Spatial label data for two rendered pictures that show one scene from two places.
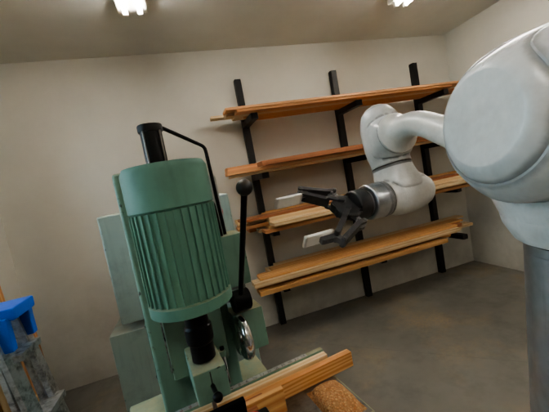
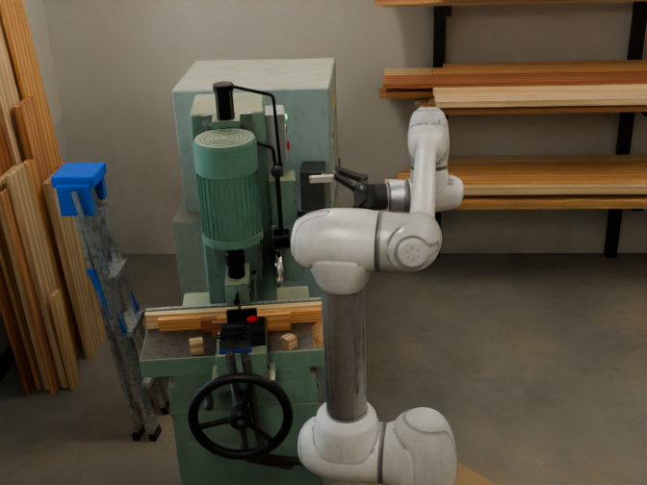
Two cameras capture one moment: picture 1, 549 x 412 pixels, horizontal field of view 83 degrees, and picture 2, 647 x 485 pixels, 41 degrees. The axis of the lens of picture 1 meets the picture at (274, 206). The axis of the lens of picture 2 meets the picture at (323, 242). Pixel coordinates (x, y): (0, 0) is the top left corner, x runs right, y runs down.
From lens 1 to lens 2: 1.79 m
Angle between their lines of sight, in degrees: 29
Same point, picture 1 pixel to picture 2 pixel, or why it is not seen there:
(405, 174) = not seen: hidden behind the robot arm
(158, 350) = (210, 258)
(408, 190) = not seen: hidden behind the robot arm
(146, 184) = (208, 161)
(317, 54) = not seen: outside the picture
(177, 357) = (220, 268)
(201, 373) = (230, 285)
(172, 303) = (216, 237)
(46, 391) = (111, 255)
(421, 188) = (440, 197)
